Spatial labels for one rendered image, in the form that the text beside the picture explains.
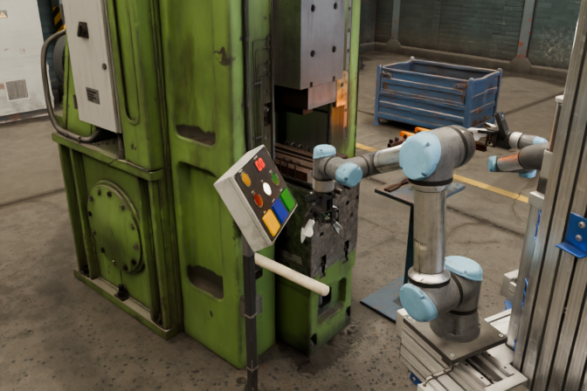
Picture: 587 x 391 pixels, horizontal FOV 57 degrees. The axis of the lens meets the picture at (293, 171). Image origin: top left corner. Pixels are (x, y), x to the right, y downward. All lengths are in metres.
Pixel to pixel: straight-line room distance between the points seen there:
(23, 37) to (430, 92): 4.72
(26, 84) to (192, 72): 5.03
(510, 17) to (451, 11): 1.18
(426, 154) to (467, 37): 9.36
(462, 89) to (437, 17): 5.16
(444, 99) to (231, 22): 4.19
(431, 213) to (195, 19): 1.34
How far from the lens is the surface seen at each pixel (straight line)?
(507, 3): 10.29
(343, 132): 2.84
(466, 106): 5.95
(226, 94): 2.19
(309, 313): 2.73
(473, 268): 1.67
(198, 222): 2.67
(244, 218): 1.86
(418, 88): 6.20
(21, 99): 7.34
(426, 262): 1.53
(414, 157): 1.41
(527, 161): 2.32
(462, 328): 1.73
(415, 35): 11.31
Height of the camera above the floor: 1.88
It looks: 22 degrees down
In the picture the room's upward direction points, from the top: straight up
